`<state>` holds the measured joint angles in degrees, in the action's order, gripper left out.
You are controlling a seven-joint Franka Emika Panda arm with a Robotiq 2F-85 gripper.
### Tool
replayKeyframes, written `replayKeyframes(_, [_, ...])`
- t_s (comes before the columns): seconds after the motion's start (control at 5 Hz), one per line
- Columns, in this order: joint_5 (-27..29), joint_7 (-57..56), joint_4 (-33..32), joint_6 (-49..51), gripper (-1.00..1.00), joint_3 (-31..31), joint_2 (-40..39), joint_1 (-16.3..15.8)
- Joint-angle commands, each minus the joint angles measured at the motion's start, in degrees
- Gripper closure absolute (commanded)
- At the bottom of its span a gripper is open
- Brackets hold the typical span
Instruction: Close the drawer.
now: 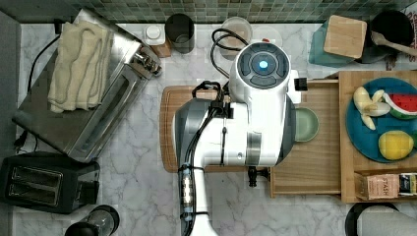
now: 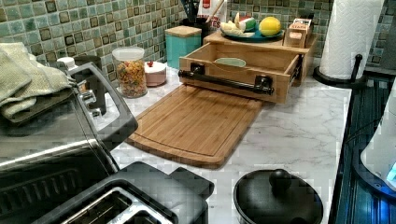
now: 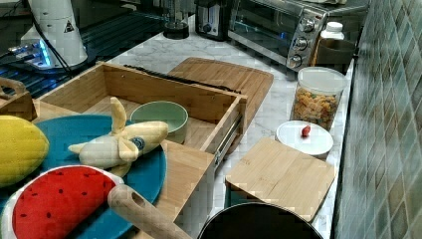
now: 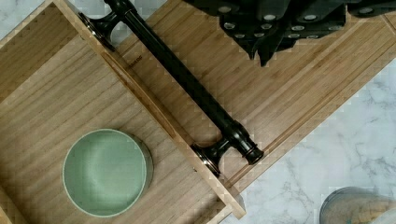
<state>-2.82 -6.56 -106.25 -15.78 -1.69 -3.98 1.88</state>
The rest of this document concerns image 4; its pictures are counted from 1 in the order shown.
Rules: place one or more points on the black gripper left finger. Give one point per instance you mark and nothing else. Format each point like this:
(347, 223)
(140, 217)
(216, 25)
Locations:
(257, 26)

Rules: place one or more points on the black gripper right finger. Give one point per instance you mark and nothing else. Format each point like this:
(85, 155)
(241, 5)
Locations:
(290, 20)

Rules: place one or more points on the black drawer handle bar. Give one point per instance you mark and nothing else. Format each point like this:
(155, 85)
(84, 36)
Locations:
(233, 134)

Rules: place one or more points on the wooden drawer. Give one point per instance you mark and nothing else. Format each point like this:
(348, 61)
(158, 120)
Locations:
(58, 83)

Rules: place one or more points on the bamboo cutting board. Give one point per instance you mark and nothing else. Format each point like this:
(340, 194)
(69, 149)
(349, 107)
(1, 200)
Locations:
(280, 102)

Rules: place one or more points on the glass jar with pasta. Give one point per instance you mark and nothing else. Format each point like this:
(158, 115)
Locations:
(352, 205)

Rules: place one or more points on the green ceramic bowl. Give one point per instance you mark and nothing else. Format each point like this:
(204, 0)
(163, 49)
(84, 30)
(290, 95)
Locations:
(106, 172)

